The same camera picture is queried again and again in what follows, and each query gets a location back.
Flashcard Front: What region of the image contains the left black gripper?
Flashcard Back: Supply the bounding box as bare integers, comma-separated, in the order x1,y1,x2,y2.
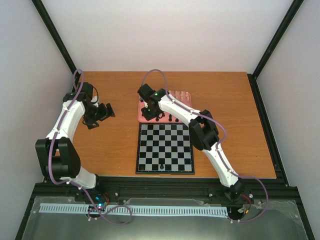
84,103,116,130

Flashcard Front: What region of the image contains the black rook chess piece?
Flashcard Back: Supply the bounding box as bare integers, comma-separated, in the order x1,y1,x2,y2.
139,164,145,171

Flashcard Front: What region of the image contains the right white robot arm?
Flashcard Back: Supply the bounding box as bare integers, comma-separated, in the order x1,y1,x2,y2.
137,84,244,202

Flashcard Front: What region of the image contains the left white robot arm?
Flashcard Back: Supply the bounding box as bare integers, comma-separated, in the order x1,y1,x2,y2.
35,92,115,202

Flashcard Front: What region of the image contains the left controller circuit board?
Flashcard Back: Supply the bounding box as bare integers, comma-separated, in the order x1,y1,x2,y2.
95,194,110,210

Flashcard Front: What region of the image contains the pink plastic tray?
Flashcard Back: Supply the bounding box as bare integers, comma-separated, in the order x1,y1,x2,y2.
137,90,192,123

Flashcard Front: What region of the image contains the black white chessboard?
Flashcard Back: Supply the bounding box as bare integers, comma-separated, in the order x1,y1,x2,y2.
135,123,195,175

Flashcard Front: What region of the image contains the clear acrylic cover sheet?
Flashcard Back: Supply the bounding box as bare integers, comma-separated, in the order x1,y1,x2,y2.
17,197,308,240

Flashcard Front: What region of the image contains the left black corner post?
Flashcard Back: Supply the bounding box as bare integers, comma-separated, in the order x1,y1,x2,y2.
31,0,80,79

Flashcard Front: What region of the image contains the black corner post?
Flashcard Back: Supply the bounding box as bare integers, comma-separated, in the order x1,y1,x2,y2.
252,0,304,80
31,0,80,79

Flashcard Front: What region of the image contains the light blue slotted cable duct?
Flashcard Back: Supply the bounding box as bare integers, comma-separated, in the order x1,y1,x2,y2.
38,203,228,218

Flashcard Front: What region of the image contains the black aluminium frame base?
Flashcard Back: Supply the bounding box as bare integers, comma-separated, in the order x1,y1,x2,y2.
16,74,314,240

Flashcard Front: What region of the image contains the right black corner post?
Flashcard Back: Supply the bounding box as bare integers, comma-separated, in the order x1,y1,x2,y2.
252,0,304,80

